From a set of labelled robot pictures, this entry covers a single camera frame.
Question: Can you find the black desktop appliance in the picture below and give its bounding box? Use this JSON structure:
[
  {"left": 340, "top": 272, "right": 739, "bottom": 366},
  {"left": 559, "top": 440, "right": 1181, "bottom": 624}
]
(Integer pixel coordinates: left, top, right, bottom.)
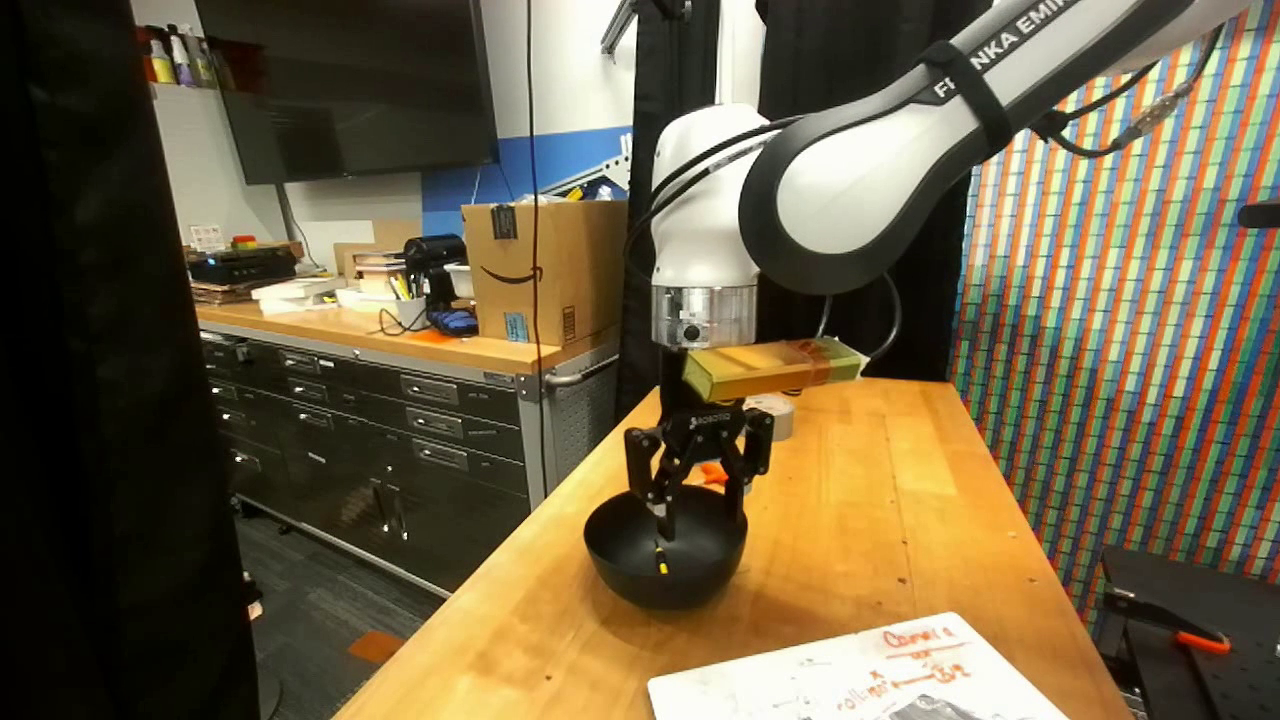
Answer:
[{"left": 402, "top": 234, "right": 473, "bottom": 337}]

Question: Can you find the row of bottles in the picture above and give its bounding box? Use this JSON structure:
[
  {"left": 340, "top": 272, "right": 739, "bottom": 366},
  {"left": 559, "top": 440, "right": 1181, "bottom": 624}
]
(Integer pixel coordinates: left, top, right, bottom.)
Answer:
[{"left": 139, "top": 21, "right": 237, "bottom": 90}]

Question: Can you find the black perforated table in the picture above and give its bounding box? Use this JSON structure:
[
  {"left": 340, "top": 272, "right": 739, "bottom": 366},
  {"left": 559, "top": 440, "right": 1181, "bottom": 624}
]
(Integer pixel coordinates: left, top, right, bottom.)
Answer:
[{"left": 1094, "top": 544, "right": 1280, "bottom": 720}]

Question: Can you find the orange handled clamp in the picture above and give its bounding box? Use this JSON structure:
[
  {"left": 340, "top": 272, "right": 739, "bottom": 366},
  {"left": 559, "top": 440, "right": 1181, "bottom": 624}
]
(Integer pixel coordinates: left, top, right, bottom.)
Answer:
[{"left": 1104, "top": 584, "right": 1234, "bottom": 657}]

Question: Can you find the stack of books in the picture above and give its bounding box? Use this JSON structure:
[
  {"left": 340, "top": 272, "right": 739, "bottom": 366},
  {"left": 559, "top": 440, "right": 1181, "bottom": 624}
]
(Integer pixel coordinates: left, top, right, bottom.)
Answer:
[{"left": 249, "top": 274, "right": 347, "bottom": 317}]

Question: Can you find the cardboard box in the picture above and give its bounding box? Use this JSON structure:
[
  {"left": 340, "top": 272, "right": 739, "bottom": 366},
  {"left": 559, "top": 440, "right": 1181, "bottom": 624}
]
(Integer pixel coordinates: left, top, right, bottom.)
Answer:
[{"left": 461, "top": 197, "right": 630, "bottom": 348}]

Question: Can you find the black tool cabinet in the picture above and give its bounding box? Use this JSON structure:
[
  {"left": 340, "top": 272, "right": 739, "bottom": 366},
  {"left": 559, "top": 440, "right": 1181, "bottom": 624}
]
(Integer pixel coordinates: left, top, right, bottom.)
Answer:
[{"left": 196, "top": 300, "right": 622, "bottom": 593}]

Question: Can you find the black cable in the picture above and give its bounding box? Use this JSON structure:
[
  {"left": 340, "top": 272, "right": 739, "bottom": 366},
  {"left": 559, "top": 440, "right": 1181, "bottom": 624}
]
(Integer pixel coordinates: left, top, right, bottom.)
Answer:
[{"left": 525, "top": 0, "right": 549, "bottom": 493}]

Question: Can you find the white board with writing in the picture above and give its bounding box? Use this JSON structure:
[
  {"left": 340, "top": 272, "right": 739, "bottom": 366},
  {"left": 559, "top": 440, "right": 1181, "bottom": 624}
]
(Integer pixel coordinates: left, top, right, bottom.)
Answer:
[{"left": 646, "top": 611, "right": 1072, "bottom": 720}]

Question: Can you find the white tape roll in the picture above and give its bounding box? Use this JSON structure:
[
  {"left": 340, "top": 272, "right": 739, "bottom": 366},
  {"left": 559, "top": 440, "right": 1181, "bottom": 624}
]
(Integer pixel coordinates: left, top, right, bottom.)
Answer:
[{"left": 744, "top": 392, "right": 797, "bottom": 442}]

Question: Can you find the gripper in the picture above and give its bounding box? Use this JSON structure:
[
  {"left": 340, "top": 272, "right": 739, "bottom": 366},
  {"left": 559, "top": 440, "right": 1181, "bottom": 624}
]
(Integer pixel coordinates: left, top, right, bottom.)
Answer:
[{"left": 624, "top": 347, "right": 777, "bottom": 543}]

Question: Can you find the white cup of pens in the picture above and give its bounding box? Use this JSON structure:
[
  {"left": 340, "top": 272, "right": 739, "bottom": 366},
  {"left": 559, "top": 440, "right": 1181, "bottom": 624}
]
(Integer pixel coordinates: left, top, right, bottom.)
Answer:
[{"left": 391, "top": 272, "right": 432, "bottom": 332}]

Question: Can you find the black box device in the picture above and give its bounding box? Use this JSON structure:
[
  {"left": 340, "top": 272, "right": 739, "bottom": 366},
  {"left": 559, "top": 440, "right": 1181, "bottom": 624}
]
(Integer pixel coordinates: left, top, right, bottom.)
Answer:
[{"left": 187, "top": 245, "right": 299, "bottom": 288}]

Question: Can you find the large black wall screen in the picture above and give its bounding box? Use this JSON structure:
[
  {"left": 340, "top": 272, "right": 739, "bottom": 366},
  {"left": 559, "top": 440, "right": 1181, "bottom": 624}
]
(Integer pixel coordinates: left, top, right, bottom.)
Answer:
[{"left": 194, "top": 0, "right": 500, "bottom": 187}]

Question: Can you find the black bowl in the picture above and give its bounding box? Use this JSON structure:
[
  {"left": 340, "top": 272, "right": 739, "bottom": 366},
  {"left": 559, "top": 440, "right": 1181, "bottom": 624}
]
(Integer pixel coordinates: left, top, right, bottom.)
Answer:
[{"left": 583, "top": 484, "right": 750, "bottom": 612}]

